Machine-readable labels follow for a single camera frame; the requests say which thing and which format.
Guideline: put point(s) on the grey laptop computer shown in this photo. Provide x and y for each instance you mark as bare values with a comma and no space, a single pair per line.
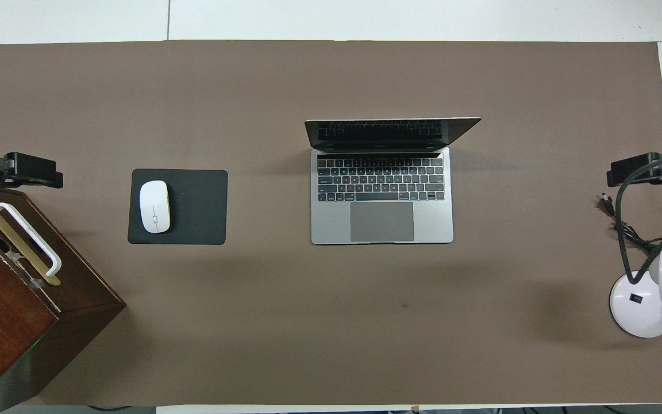
383,221

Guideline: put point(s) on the large brown table mat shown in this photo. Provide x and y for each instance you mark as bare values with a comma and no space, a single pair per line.
308,322

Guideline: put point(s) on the white computer mouse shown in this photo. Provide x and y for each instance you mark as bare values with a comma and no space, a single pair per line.
154,207

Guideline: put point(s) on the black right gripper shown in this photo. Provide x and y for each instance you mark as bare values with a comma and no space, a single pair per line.
641,169

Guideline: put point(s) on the dark brown wooden box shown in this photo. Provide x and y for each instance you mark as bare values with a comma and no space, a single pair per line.
3,310

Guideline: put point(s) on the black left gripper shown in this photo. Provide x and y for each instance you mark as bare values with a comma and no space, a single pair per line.
32,169

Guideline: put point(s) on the black mouse pad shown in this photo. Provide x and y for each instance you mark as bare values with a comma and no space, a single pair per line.
199,207

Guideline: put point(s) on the brass plate on box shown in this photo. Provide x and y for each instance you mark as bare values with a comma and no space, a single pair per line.
18,244

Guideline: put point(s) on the white desk lamp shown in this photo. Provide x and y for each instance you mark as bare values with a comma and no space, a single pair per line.
641,313

